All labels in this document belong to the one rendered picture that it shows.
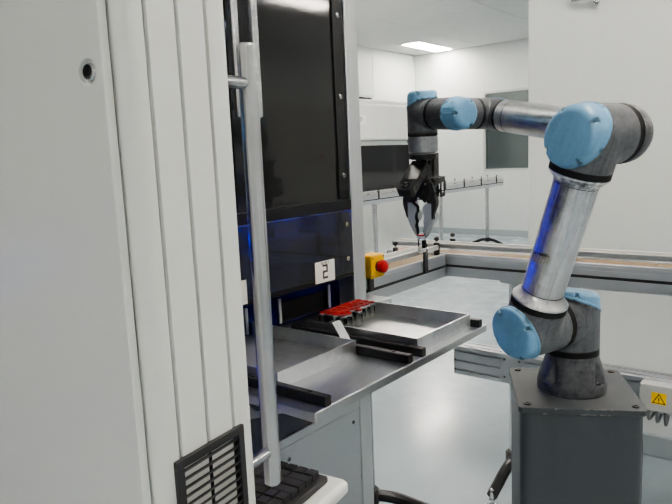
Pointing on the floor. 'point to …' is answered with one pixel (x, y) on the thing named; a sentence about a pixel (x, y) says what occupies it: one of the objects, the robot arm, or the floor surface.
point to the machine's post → (354, 289)
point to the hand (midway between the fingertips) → (420, 232)
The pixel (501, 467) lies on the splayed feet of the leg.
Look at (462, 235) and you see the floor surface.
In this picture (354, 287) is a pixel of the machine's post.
